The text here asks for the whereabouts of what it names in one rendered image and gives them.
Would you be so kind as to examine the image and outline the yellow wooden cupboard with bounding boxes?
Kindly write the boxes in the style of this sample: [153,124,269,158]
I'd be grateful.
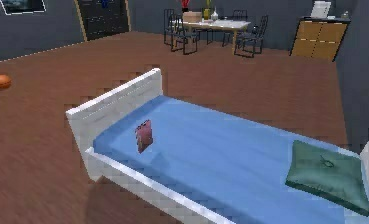
[289,15,352,63]

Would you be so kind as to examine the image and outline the white top dining table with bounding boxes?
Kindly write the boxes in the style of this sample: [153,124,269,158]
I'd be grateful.
[178,18,252,55]

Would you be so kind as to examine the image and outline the dark door with wooden frame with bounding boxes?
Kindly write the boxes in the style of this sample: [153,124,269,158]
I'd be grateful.
[73,0,133,43]

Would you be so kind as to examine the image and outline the red flowers in vase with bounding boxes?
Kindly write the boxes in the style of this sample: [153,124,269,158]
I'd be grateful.
[180,0,192,14]

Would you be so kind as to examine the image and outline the tan cardboard box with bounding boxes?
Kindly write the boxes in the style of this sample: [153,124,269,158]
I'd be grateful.
[182,11,203,24]

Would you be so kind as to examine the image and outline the white bed with blue mattress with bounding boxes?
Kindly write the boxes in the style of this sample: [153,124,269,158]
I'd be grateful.
[65,67,369,224]

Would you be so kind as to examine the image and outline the white framed picture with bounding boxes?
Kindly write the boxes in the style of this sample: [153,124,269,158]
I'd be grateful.
[0,0,47,16]

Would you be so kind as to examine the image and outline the yellow bottle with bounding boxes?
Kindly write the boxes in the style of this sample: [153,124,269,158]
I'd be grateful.
[203,0,213,21]

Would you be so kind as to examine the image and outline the green pillow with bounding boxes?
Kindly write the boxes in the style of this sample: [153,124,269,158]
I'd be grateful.
[284,139,369,218]

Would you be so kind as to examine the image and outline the pink notepad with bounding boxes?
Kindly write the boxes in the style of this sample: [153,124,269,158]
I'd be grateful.
[135,119,155,155]

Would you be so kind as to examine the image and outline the orange basketball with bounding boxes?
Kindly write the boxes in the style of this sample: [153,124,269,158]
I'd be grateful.
[0,73,13,91]

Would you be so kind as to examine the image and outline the black metal chair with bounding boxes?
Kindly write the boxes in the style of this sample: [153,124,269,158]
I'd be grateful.
[163,8,186,47]
[170,14,200,56]
[221,9,249,48]
[233,14,270,59]

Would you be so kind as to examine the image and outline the white open laptop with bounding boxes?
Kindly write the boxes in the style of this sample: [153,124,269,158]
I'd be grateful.
[309,0,333,19]

